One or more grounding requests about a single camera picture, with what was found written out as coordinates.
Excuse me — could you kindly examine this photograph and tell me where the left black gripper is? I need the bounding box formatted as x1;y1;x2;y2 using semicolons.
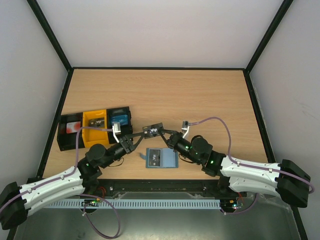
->
101;132;145;169

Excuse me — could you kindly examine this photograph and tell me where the black vip card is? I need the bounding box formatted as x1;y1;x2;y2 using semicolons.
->
146;148;161;168
88;117;105;128
142;122;163;139

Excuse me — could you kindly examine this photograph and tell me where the teal leather card holder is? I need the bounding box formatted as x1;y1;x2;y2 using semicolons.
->
139;148;179;169

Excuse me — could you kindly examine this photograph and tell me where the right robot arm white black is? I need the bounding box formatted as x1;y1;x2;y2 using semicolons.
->
159;129;312;208

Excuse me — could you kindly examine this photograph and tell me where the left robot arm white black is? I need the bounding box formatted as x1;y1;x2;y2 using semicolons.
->
0;132;145;230

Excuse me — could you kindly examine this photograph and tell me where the blue card in tray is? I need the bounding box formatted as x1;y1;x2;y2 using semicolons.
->
110;114;129;126

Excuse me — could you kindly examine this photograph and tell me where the black VIP card in tray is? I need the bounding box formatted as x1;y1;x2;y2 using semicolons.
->
88;117;105;128

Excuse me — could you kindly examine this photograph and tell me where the red white card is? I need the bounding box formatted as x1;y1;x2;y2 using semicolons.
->
66;121;82;134

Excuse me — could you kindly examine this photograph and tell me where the black tray right compartment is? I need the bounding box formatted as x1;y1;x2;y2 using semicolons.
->
106;106;133;138

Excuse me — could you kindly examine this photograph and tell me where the black tray compartment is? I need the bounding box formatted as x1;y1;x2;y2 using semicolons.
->
106;106;133;138
57;112;83;151

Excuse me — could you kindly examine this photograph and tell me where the yellow tray middle compartment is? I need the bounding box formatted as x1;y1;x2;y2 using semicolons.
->
81;109;109;148

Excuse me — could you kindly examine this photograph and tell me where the black tray left compartment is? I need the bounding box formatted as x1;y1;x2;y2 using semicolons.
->
57;112;83;151

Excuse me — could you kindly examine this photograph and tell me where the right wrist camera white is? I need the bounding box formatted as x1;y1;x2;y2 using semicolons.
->
181;120;192;139

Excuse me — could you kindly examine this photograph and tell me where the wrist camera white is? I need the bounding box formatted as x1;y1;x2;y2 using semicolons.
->
181;120;192;139
112;122;121;143

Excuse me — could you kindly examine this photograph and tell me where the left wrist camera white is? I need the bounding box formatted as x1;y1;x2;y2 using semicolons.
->
112;122;121;143

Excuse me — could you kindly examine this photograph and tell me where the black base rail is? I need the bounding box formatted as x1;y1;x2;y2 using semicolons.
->
24;177;253;198

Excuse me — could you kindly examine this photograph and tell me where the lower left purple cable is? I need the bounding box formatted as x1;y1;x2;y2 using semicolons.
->
79;193;123;238

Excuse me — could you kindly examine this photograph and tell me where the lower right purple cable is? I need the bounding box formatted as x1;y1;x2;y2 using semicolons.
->
221;192;262;217

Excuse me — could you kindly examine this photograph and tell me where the black aluminium frame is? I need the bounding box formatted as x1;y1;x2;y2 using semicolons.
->
4;0;309;240

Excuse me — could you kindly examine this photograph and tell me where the light blue slotted cable duct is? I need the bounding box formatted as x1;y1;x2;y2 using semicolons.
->
47;198;221;210

